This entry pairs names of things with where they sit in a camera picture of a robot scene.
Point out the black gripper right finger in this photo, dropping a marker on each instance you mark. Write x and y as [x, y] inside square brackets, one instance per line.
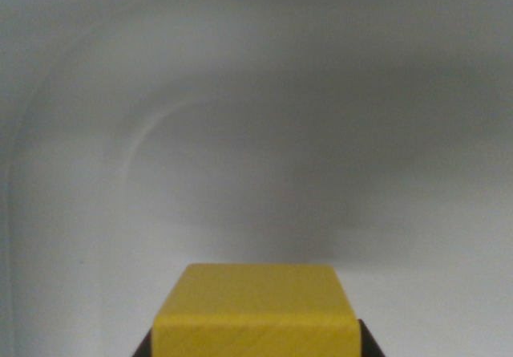
[369, 341]

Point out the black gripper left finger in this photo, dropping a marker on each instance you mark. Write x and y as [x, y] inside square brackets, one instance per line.
[144, 345]

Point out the yellow wooden cube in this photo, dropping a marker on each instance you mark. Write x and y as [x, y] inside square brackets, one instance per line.
[252, 313]

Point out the white plastic tray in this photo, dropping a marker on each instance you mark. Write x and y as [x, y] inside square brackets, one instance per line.
[280, 132]

